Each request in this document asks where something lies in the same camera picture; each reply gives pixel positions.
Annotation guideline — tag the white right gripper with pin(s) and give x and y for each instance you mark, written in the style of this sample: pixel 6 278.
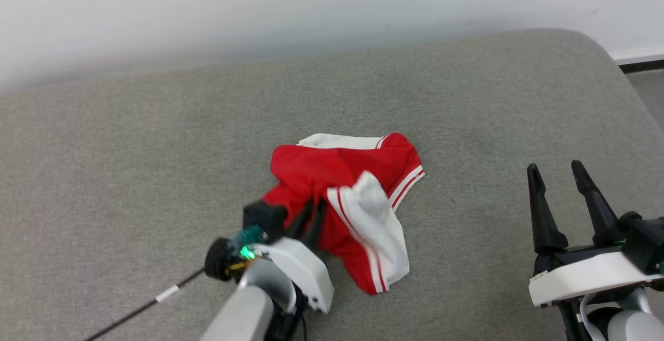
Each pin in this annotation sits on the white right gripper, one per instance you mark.
pixel 586 273

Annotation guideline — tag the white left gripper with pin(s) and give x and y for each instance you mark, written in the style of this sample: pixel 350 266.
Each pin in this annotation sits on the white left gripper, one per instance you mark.
pixel 303 271

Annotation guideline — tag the red and white shorts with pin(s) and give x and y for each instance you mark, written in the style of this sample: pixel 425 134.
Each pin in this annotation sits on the red and white shorts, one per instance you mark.
pixel 332 175

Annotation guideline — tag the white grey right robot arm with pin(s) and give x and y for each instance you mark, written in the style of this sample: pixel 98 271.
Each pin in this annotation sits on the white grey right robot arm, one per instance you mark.
pixel 633 325

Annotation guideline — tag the grey fabric sofa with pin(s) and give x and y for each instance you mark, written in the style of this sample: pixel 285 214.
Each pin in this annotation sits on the grey fabric sofa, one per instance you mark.
pixel 155 164

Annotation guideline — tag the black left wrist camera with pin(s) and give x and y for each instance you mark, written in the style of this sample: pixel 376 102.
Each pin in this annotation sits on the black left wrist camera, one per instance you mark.
pixel 264 217

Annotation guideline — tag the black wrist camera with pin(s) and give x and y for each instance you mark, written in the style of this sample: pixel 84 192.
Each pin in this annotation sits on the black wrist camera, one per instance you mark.
pixel 643 240
pixel 264 217

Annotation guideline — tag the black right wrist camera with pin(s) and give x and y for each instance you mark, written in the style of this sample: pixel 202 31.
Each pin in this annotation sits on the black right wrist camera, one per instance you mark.
pixel 643 240

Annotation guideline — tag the black wall baseboard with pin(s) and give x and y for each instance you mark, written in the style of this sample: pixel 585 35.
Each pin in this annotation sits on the black wall baseboard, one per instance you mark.
pixel 643 65

